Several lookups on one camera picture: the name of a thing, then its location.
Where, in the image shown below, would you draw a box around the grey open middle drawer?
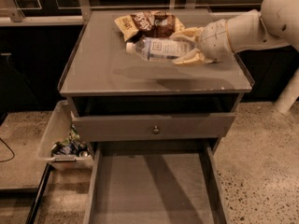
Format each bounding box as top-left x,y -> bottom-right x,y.
83,139 -> 231,224

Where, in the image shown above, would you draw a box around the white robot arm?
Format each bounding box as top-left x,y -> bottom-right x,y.
171,0 -> 299,65

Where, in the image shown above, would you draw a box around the black floor cable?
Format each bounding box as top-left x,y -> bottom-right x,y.
0,137 -> 16,163

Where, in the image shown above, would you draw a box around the white post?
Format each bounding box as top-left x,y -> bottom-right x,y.
275,74 -> 299,113

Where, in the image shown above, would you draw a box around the clear plastic trash bin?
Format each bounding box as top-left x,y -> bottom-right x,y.
37,100 -> 93,171

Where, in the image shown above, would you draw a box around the blue plastic bottle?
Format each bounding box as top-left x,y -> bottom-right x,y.
126,37 -> 194,62

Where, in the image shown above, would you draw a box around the brown yellow chip bag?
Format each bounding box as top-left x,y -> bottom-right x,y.
114,11 -> 185,41

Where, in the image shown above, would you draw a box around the metal railing frame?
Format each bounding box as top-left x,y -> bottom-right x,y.
0,0 -> 263,26

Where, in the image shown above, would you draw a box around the round metal drawer knob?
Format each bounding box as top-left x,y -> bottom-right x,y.
152,126 -> 161,134

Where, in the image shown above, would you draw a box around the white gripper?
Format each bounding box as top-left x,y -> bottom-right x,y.
170,20 -> 233,65

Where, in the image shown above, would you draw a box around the grey top drawer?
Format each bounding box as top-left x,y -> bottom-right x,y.
70,93 -> 240,142

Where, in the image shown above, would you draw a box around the crumpled cans and wrappers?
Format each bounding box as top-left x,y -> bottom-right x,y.
51,124 -> 89,157

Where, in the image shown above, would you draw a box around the grey drawer cabinet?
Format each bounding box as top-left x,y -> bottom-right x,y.
59,11 -> 253,146

